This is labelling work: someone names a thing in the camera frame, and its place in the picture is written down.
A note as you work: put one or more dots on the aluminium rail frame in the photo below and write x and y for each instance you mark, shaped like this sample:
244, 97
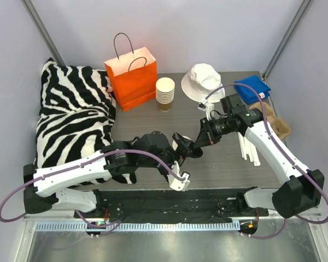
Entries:
60, 223

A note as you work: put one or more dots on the orange paper gift bag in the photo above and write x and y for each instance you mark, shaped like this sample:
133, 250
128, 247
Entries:
133, 77

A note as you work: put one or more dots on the black plastic cup lid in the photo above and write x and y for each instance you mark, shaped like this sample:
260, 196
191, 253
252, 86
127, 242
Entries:
196, 153

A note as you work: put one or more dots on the zebra print pillow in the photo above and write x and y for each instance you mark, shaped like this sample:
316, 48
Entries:
77, 113

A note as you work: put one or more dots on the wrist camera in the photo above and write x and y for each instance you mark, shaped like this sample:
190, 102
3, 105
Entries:
177, 180
207, 108

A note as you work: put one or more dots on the white wrapped straws bundle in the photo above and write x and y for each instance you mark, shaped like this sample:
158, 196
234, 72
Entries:
248, 150

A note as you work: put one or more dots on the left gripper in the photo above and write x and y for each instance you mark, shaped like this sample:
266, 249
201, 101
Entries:
179, 143

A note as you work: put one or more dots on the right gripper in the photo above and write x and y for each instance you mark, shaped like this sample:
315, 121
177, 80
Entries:
205, 130

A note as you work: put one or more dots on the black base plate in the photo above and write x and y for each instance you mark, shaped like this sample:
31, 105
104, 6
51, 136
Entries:
172, 207

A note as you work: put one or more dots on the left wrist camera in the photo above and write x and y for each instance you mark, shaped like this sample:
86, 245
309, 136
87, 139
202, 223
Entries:
177, 180

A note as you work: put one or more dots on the blue folded cloth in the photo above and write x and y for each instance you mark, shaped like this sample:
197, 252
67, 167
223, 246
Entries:
257, 85

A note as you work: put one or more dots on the brown cardboard cup carrier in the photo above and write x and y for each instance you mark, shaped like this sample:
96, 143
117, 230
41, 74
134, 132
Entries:
279, 126

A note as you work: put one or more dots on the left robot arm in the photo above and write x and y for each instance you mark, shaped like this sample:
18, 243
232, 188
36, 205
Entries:
51, 188

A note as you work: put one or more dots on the stack of paper cups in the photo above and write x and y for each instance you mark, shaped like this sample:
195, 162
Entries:
165, 93

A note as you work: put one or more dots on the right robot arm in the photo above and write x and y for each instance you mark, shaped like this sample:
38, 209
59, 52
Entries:
300, 186

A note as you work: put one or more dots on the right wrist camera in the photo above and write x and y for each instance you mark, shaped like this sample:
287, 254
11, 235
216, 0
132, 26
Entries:
207, 108

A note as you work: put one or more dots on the white bucket hat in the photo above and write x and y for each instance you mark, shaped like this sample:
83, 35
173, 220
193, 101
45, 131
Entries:
200, 81

